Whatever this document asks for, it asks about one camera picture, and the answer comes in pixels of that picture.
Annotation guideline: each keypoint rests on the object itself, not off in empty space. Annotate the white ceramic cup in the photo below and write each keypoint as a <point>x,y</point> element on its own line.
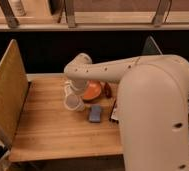
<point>74,103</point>

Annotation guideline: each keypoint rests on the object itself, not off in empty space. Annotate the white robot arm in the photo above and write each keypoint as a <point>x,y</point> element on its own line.
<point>152,106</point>

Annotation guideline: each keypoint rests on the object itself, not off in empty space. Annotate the orange bowl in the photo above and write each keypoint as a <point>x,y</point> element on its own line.
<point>92,91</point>

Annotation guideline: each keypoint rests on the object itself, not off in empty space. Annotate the dark red small object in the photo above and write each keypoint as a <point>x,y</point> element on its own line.
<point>107,90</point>

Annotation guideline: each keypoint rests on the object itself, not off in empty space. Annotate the blue sponge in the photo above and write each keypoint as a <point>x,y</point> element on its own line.
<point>95,114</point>

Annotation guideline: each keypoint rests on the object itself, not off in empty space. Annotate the right dark side panel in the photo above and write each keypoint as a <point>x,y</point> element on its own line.
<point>150,47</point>

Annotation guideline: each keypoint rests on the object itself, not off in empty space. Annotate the left wooden side panel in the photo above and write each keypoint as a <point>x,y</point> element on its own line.
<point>13,91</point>

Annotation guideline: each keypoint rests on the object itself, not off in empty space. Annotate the white bottle on shelf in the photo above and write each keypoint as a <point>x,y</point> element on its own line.
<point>18,7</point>

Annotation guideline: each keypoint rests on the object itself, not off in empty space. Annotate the wooden shelf rail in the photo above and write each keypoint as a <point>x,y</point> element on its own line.
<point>95,15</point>

